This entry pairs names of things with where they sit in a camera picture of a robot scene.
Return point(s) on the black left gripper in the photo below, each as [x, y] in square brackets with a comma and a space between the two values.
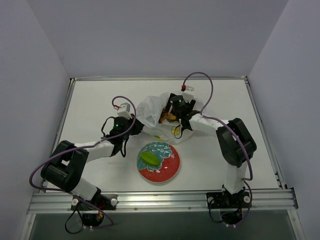
[137, 126]

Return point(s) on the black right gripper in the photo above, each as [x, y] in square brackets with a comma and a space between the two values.
[172, 106]

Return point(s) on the fake orange fruit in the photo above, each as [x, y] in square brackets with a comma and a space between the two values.
[166, 116]

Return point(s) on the white printed plastic bag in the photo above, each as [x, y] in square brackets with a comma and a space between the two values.
[157, 123]

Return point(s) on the fake green fruit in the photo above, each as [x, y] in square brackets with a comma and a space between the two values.
[150, 159]

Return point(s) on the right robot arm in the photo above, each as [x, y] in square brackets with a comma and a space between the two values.
[236, 143]

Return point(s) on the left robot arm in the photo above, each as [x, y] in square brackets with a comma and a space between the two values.
[67, 163]

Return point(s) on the red and teal plate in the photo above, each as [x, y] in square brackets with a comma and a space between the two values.
[165, 168]

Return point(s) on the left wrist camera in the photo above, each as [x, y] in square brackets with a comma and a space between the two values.
[124, 111]

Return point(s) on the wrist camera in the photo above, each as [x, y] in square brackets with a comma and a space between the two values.
[124, 111]
[187, 91]

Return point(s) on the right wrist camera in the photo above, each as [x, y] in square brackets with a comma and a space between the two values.
[187, 91]

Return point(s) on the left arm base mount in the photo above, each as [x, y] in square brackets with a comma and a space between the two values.
[93, 212]

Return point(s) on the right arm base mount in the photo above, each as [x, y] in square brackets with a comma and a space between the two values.
[233, 208]

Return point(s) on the aluminium front rail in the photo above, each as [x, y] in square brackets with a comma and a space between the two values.
[165, 201]

